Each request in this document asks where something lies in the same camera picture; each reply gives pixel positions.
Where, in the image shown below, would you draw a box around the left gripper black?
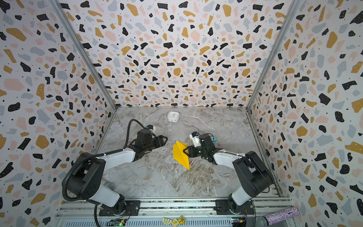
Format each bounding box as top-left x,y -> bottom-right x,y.
143,135 -> 167,153

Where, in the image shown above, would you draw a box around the yellow square paper sheet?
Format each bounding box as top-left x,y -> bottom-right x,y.
173,141 -> 190,170

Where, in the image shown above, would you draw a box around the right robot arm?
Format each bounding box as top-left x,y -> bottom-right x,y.
183,131 -> 273,214

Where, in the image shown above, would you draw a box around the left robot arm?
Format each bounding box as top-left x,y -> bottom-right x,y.
62,129 -> 168,215

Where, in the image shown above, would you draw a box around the glitter microphone right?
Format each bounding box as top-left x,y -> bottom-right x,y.
254,207 -> 300,227

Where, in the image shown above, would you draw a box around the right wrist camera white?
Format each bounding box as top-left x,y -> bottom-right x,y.
190,131 -> 201,147

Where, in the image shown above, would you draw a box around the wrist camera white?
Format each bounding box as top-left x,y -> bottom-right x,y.
146,125 -> 156,132
190,131 -> 201,147

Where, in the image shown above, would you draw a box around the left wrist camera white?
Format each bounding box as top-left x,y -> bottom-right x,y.
146,125 -> 156,132

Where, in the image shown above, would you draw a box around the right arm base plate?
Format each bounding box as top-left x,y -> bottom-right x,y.
214,200 -> 255,215

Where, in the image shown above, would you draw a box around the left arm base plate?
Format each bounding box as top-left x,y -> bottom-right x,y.
98,200 -> 141,217

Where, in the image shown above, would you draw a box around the colourful stickers on rail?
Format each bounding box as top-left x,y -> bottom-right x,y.
162,216 -> 186,227

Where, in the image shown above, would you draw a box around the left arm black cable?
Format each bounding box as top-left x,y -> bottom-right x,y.
61,119 -> 148,227

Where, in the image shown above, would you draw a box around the aluminium rail frame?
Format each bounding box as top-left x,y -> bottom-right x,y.
54,197 -> 292,227

